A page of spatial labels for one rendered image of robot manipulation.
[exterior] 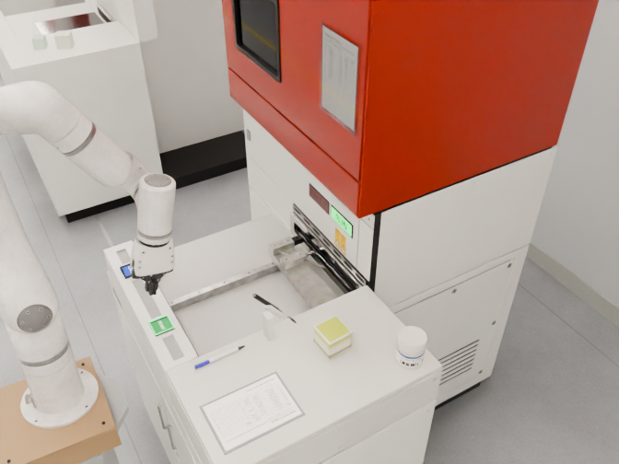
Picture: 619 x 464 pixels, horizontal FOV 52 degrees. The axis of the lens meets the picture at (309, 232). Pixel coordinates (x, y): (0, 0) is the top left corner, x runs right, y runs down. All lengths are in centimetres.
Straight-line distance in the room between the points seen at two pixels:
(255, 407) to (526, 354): 176
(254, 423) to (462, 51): 102
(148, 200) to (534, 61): 106
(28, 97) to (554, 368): 245
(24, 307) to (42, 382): 27
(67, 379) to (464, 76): 123
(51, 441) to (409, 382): 88
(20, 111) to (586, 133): 242
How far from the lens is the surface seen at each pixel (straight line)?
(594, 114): 305
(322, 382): 161
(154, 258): 159
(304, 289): 195
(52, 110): 132
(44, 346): 159
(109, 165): 139
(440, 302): 217
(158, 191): 147
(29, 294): 144
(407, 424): 179
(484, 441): 275
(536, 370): 304
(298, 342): 170
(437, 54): 156
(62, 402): 172
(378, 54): 144
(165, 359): 171
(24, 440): 174
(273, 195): 228
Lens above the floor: 225
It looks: 39 degrees down
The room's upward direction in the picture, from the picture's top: straight up
